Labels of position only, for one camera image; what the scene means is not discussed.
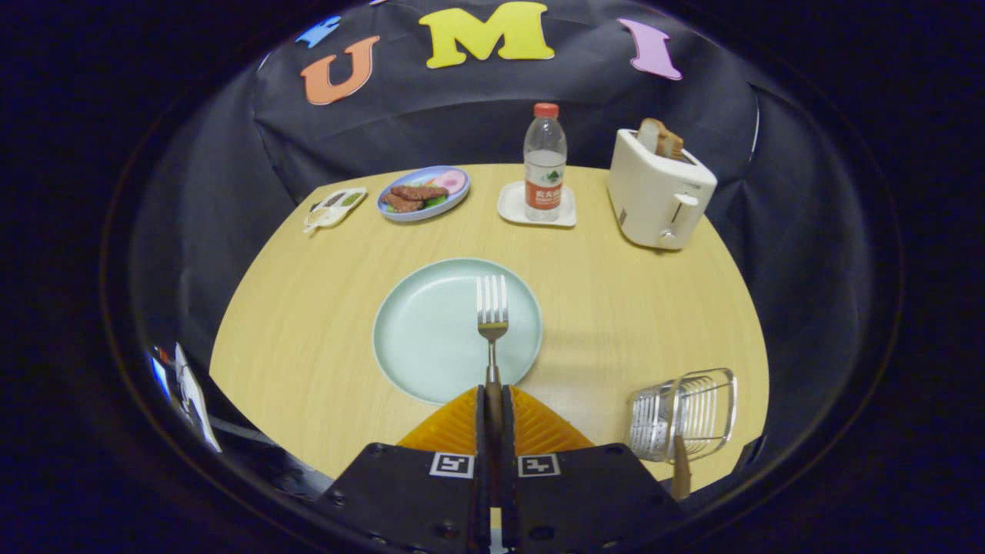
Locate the white divided sauce dish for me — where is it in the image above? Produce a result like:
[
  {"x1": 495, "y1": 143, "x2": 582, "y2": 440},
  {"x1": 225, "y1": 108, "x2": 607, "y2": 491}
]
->
[{"x1": 303, "y1": 188, "x2": 368, "y2": 235}]

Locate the white square coaster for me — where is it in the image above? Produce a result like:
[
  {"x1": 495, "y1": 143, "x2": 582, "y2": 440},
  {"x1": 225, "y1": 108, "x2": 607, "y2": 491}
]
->
[{"x1": 497, "y1": 181, "x2": 577, "y2": 229}]

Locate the black backdrop cloth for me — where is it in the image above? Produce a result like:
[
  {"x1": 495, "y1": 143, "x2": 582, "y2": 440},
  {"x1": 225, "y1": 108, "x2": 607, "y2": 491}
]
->
[{"x1": 131, "y1": 0, "x2": 901, "y2": 509}]

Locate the metal spoon wooden handle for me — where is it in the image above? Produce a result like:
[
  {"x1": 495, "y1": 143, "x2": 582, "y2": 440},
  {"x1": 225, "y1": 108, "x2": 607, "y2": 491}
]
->
[{"x1": 668, "y1": 377, "x2": 693, "y2": 502}]

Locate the metal wire basket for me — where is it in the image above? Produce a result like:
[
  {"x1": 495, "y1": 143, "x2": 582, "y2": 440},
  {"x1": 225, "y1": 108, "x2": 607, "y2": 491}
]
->
[{"x1": 626, "y1": 368, "x2": 738, "y2": 463}]

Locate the metal fork wooden handle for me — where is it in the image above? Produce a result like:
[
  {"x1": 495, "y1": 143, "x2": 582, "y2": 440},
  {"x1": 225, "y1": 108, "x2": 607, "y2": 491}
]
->
[{"x1": 476, "y1": 275, "x2": 509, "y2": 447}]

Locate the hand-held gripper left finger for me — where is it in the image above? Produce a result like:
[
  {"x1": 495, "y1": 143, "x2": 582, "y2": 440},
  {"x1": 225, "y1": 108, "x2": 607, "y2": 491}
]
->
[{"x1": 314, "y1": 385, "x2": 493, "y2": 554}]

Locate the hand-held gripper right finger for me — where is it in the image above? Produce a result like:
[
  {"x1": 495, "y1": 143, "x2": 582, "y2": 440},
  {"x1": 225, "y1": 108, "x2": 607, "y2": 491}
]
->
[{"x1": 500, "y1": 385, "x2": 684, "y2": 554}]

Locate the clear water bottle red cap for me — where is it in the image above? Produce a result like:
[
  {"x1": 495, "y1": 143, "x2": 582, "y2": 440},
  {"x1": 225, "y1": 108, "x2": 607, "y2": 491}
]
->
[{"x1": 523, "y1": 102, "x2": 568, "y2": 222}]

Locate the white toaster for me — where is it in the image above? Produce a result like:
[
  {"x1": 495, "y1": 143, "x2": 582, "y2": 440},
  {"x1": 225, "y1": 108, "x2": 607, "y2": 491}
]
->
[{"x1": 606, "y1": 128, "x2": 718, "y2": 251}]

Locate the pale green plate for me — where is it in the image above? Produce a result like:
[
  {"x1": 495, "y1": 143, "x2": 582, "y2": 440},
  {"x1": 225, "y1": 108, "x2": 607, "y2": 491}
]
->
[{"x1": 372, "y1": 258, "x2": 544, "y2": 406}]

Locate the blue plate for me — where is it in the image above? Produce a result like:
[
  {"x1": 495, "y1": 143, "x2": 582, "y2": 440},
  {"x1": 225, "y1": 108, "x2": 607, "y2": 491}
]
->
[{"x1": 376, "y1": 165, "x2": 471, "y2": 223}]

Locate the black table clamp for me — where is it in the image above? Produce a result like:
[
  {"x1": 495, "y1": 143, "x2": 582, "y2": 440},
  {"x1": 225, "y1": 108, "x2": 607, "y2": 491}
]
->
[{"x1": 735, "y1": 433, "x2": 768, "y2": 474}]

